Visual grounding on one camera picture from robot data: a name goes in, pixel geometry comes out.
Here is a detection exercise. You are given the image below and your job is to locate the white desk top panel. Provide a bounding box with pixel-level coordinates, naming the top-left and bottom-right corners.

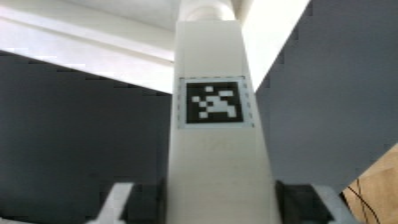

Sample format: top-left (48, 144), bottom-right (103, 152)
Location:
top-left (0, 0), bottom-right (311, 92)

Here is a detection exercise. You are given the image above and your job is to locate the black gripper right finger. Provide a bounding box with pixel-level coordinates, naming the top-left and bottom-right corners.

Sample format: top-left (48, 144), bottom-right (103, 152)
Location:
top-left (275, 181), bottom-right (359, 224)

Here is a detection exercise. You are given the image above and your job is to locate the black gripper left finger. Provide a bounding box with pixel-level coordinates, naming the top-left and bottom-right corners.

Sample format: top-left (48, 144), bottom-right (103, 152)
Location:
top-left (85, 182), bottom-right (165, 224)

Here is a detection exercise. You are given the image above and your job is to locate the white desk leg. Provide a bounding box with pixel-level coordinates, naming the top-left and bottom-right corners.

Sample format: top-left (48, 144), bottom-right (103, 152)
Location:
top-left (165, 0), bottom-right (280, 224)

